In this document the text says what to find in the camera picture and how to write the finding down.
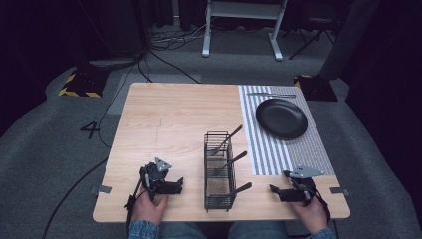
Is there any spoon with black handle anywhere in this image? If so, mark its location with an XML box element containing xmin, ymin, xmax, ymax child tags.
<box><xmin>212</xmin><ymin>150</ymin><xmax>249</xmax><ymax>177</ymax></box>

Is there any thin black floor cable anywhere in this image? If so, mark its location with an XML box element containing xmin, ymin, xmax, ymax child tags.
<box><xmin>97</xmin><ymin>61</ymin><xmax>148</xmax><ymax>149</ymax></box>

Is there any fork with black handle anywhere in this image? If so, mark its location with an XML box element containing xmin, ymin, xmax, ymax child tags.
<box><xmin>210</xmin><ymin>124</ymin><xmax>244</xmax><ymax>156</ymax></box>

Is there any black plate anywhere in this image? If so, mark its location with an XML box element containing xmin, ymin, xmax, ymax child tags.
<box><xmin>255</xmin><ymin>98</ymin><xmax>309</xmax><ymax>140</ymax></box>

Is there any hand-held gripper cable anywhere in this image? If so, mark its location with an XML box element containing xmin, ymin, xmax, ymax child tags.
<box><xmin>124</xmin><ymin>167</ymin><xmax>148</xmax><ymax>230</ymax></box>
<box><xmin>312</xmin><ymin>185</ymin><xmax>332</xmax><ymax>224</ymax></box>

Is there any right hand-held gripper cable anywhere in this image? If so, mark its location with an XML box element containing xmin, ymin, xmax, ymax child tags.
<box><xmin>312</xmin><ymin>185</ymin><xmax>332</xmax><ymax>224</ymax></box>

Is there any bundle of floor cables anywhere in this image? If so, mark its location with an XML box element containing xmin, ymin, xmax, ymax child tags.
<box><xmin>150</xmin><ymin>18</ymin><xmax>215</xmax><ymax>53</ymax></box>

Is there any yellow-black striped stand base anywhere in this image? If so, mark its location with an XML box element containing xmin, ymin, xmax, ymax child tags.
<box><xmin>293</xmin><ymin>74</ymin><xmax>339</xmax><ymax>103</ymax></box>
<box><xmin>58</xmin><ymin>67</ymin><xmax>112</xmax><ymax>99</ymax></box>

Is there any person's leg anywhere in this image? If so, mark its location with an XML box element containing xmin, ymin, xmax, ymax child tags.
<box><xmin>228</xmin><ymin>220</ymin><xmax>290</xmax><ymax>239</ymax></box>
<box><xmin>158</xmin><ymin>221</ymin><xmax>202</xmax><ymax>239</ymax></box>

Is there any person's right hand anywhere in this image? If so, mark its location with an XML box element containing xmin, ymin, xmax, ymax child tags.
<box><xmin>291</xmin><ymin>196</ymin><xmax>330</xmax><ymax>235</ymax></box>

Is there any black wire cutlery rack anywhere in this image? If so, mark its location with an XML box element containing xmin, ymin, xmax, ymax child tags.
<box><xmin>203</xmin><ymin>130</ymin><xmax>237</xmax><ymax>213</ymax></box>

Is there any grey tape piece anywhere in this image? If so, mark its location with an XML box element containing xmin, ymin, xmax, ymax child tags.
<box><xmin>329</xmin><ymin>186</ymin><xmax>350</xmax><ymax>196</ymax></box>
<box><xmin>89</xmin><ymin>184</ymin><xmax>113</xmax><ymax>195</ymax></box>

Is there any dark grey column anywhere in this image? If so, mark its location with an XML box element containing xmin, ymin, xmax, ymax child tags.
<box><xmin>317</xmin><ymin>0</ymin><xmax>381</xmax><ymax>81</ymax></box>

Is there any person's left hand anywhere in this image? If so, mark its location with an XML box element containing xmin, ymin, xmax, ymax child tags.
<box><xmin>130</xmin><ymin>188</ymin><xmax>170</xmax><ymax>227</ymax></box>

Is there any person's right leg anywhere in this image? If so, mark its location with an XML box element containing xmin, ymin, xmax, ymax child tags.
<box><xmin>228</xmin><ymin>220</ymin><xmax>290</xmax><ymax>239</ymax></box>

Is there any black-handled utensil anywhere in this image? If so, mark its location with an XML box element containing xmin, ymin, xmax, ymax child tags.
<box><xmin>229</xmin><ymin>181</ymin><xmax>253</xmax><ymax>197</ymax></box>

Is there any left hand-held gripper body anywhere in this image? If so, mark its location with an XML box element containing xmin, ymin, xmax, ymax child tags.
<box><xmin>138</xmin><ymin>156</ymin><xmax>174</xmax><ymax>203</ymax></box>

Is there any person's left leg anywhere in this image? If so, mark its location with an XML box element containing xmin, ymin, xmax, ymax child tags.
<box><xmin>158</xmin><ymin>221</ymin><xmax>202</xmax><ymax>239</ymax></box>

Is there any black tripod stand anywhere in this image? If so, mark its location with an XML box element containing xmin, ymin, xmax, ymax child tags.
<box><xmin>287</xmin><ymin>19</ymin><xmax>336</xmax><ymax>61</ymax></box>

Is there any long black floor cable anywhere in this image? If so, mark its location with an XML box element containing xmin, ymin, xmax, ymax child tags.
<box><xmin>41</xmin><ymin>156</ymin><xmax>110</xmax><ymax>239</ymax></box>

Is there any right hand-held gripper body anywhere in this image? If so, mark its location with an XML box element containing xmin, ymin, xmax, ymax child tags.
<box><xmin>283</xmin><ymin>165</ymin><xmax>325</xmax><ymax>206</ymax></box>

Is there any white desk frame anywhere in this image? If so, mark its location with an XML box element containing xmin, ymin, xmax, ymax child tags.
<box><xmin>201</xmin><ymin>0</ymin><xmax>289</xmax><ymax>62</ymax></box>

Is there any striped grey placemat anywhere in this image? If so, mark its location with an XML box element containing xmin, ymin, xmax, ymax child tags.
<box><xmin>238</xmin><ymin>85</ymin><xmax>336</xmax><ymax>177</ymax></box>

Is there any left hand-held gripper cable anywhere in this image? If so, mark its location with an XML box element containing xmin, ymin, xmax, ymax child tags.
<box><xmin>124</xmin><ymin>167</ymin><xmax>148</xmax><ymax>230</ymax></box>

